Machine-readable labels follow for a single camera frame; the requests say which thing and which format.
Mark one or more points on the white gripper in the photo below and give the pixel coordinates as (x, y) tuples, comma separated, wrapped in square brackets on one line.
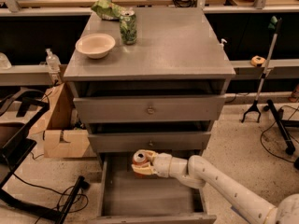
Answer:
[(162, 164)]

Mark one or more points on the red coke can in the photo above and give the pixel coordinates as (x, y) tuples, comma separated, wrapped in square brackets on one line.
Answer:
[(140, 163)]

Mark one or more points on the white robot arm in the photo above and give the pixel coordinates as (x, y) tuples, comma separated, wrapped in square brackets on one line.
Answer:
[(196, 170)]

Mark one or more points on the open grey bottom drawer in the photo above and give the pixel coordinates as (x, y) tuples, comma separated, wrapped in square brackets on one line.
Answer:
[(126, 198)]

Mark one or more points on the grey middle drawer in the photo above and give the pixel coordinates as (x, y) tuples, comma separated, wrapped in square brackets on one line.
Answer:
[(130, 142)]

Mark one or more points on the grey top drawer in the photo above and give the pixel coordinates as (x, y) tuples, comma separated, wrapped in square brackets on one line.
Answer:
[(126, 109)]

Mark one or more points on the grey drawer cabinet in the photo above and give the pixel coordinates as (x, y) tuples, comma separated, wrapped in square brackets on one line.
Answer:
[(176, 54)]

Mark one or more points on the green soda can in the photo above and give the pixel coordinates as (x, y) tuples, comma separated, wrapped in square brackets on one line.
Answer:
[(128, 27)]

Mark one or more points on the cardboard box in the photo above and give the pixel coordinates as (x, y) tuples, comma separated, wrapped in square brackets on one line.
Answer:
[(62, 136)]

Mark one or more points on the white bowl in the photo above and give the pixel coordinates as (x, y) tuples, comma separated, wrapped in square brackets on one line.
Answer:
[(95, 46)]

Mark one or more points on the small white pump bottle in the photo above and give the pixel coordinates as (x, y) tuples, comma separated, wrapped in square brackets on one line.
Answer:
[(223, 43)]

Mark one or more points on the black stand leg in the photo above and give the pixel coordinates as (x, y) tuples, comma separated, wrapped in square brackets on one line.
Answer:
[(283, 125)]

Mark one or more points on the clear sanitizer bottle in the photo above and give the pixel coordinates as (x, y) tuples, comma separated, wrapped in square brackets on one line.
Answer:
[(52, 61)]

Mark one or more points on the green chip bag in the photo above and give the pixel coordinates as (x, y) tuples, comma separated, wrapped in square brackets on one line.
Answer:
[(107, 10)]

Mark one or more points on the reacher grabber tool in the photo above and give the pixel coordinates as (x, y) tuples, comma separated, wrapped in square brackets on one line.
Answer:
[(275, 24)]

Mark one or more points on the black chair frame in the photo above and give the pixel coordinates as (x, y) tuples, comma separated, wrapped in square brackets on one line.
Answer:
[(14, 148)]

